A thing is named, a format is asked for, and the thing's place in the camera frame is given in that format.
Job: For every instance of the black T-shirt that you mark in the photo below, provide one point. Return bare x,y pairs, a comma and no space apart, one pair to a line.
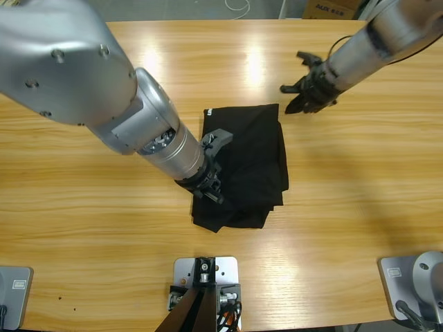
249,166

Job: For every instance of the white mount block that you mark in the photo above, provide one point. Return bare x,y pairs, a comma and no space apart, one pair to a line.
181,269

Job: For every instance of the dark camera post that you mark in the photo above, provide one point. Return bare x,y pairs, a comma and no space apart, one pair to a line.
204,276

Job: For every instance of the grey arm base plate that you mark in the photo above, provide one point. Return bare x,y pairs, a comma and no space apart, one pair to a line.
17,297
398,287

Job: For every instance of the silver metal clamp fitting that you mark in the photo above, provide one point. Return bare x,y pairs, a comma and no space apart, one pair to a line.
229,299
174,300

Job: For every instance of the cardboard box with AUX print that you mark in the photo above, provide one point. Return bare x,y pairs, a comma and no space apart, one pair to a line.
328,10

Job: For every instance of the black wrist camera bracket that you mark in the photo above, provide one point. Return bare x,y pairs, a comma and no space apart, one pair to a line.
218,138
308,58

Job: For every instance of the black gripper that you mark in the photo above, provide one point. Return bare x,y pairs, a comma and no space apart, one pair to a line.
204,181
320,86

